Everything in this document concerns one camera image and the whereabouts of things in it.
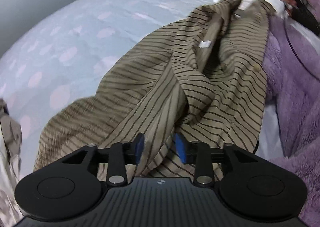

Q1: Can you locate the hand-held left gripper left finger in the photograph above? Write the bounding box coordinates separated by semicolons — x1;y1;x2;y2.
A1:
60;133;145;187

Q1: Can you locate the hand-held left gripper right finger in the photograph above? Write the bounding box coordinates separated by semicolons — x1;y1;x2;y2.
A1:
174;133;262;187

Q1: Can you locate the tan striped shirt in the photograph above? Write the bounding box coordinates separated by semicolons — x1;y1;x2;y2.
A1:
32;0;269;182

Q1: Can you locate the white folded garment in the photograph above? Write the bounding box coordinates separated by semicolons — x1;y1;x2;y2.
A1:
214;0;293;20

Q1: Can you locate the purple fuzzy robe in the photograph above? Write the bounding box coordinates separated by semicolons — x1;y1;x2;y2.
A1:
260;0;320;227

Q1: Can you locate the grey satin cloth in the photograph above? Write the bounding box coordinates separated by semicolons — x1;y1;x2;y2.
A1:
0;98;24;220

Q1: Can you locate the black cable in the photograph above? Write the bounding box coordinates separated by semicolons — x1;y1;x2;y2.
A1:
281;16;320;79

